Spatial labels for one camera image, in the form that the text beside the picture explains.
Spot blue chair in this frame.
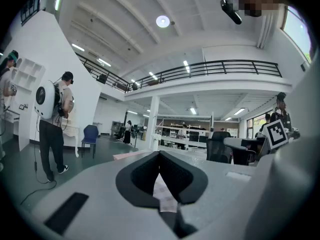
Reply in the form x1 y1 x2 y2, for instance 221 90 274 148
81 124 100 159

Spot black head-worn camera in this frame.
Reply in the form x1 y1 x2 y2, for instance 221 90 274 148
219 0 243 25

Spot ceiling tube lights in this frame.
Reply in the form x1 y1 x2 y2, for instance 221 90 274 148
54 0 247 122

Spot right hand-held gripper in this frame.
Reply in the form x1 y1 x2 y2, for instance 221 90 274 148
261 119 290 151

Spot window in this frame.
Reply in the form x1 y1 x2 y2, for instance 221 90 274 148
283 5 313 64

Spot black mesh office chair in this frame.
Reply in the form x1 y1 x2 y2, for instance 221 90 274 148
206 131 233 164

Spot black floor cable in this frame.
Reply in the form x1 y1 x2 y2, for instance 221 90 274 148
19 118 59 205

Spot grey desk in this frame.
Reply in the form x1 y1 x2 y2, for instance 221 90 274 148
223 136 266 166

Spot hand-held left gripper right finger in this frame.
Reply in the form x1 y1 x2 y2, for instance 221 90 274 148
159 150 208 205

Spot black balcony railing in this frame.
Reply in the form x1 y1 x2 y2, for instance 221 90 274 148
74 52 283 94

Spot white rounded backpack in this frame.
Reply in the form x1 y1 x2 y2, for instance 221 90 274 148
34 80 56 120

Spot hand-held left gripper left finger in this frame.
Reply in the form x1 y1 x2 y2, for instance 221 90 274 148
115 150 161 208

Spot round ceiling light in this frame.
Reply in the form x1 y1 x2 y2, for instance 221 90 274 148
155 15 171 29

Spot person's grey clothed torso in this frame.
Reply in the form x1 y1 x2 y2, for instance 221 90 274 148
272 56 320 240

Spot white wall shelf unit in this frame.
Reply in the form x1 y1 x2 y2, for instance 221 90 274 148
9 57 46 93

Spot white ornate desk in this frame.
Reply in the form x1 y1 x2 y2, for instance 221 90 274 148
61 118 81 158

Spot white shelving rack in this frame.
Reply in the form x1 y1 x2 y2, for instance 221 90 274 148
156 113 215 150

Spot pink checkered tablecloth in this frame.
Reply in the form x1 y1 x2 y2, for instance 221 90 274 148
112 151 180 213

